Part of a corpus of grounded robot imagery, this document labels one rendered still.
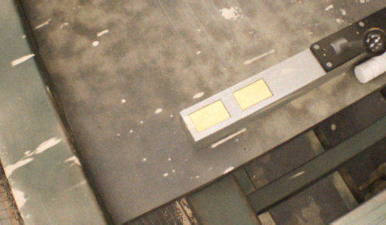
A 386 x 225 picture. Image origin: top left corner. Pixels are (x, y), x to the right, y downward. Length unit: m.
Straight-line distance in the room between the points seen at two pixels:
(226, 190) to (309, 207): 1.86
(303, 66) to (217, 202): 0.24
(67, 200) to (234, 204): 0.25
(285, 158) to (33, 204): 2.08
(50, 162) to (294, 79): 0.36
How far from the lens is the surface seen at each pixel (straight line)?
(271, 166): 2.67
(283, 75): 0.73
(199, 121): 0.69
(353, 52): 0.76
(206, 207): 0.73
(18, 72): 0.71
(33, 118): 0.67
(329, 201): 2.52
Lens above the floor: 2.12
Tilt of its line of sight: 43 degrees down
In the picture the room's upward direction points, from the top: 94 degrees counter-clockwise
